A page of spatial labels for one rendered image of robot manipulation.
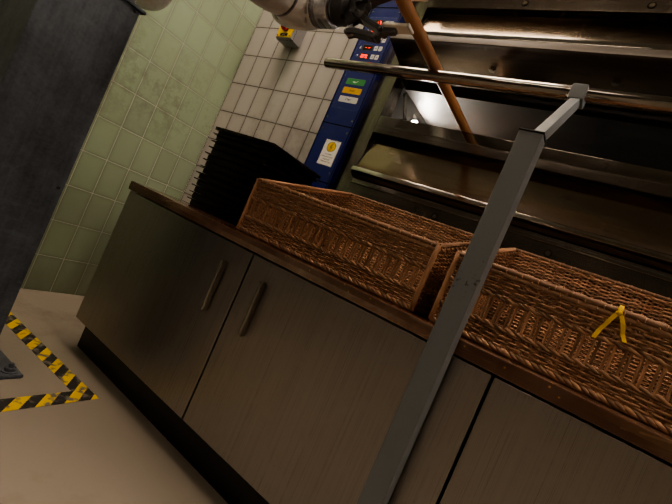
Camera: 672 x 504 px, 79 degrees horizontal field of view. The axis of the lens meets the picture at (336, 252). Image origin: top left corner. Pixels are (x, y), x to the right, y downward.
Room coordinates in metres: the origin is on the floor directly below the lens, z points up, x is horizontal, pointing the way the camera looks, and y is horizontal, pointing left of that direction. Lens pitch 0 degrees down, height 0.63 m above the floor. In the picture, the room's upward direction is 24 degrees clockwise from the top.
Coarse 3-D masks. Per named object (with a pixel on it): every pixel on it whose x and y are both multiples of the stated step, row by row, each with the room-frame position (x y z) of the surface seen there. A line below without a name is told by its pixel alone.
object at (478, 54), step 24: (408, 48) 1.44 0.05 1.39; (456, 48) 1.33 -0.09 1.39; (480, 48) 1.28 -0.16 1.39; (504, 48) 1.23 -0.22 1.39; (528, 48) 1.19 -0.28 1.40; (552, 48) 1.16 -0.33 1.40; (576, 48) 1.12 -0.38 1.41; (600, 48) 1.09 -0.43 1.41; (624, 48) 1.07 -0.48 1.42; (480, 72) 1.37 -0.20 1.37; (504, 72) 1.32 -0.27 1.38; (528, 72) 1.27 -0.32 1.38; (552, 72) 1.22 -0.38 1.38; (576, 72) 1.18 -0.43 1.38; (600, 72) 1.14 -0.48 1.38; (624, 72) 1.10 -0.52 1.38; (648, 72) 1.07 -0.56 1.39
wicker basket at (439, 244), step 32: (256, 192) 1.11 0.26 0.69; (288, 192) 1.06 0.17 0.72; (320, 192) 1.36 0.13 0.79; (256, 224) 1.09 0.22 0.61; (288, 224) 1.04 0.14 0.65; (320, 224) 0.99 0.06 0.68; (352, 224) 0.95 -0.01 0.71; (384, 224) 0.91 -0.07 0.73; (416, 224) 1.36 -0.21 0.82; (320, 256) 0.97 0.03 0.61; (352, 256) 0.93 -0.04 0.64; (384, 256) 1.35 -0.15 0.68; (416, 256) 1.31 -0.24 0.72; (448, 256) 0.92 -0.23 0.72; (384, 288) 0.88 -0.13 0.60; (416, 288) 1.26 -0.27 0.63
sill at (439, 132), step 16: (400, 128) 1.51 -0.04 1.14; (416, 128) 1.48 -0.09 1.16; (432, 128) 1.45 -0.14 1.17; (448, 128) 1.42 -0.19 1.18; (480, 144) 1.35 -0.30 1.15; (496, 144) 1.33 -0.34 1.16; (512, 144) 1.30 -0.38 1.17; (560, 160) 1.22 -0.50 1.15; (576, 160) 1.20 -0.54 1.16; (592, 160) 1.18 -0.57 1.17; (608, 160) 1.16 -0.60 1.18; (624, 176) 1.13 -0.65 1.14; (640, 176) 1.11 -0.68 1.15; (656, 176) 1.09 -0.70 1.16
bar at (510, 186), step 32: (352, 64) 1.20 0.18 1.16; (384, 64) 1.15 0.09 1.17; (544, 96) 0.93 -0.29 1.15; (576, 96) 0.87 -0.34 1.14; (608, 96) 0.85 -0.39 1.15; (640, 96) 0.82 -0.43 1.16; (544, 128) 0.74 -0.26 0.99; (512, 160) 0.70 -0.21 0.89; (512, 192) 0.68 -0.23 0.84; (480, 224) 0.70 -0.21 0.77; (480, 256) 0.69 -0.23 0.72; (480, 288) 0.70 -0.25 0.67; (448, 320) 0.69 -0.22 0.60; (448, 352) 0.68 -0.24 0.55; (416, 384) 0.69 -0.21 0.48; (416, 416) 0.68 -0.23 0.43; (384, 448) 0.70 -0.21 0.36; (384, 480) 0.69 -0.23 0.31
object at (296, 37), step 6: (282, 30) 1.84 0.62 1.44; (288, 30) 1.82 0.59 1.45; (294, 30) 1.81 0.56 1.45; (276, 36) 1.85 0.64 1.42; (282, 36) 1.83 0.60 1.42; (288, 36) 1.81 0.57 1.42; (294, 36) 1.81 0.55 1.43; (300, 36) 1.84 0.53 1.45; (282, 42) 1.87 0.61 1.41; (288, 42) 1.85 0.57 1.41; (294, 42) 1.83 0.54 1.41; (300, 42) 1.85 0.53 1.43
